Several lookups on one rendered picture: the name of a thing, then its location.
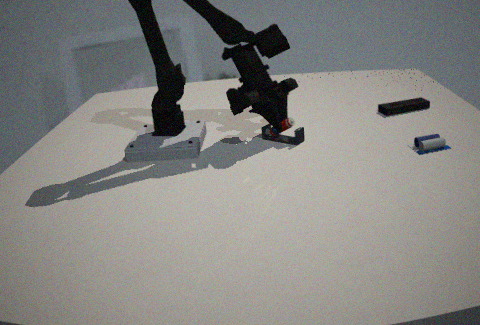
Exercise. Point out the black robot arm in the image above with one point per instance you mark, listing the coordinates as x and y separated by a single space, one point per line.
167 115

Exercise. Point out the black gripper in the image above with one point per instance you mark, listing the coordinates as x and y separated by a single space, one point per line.
267 98

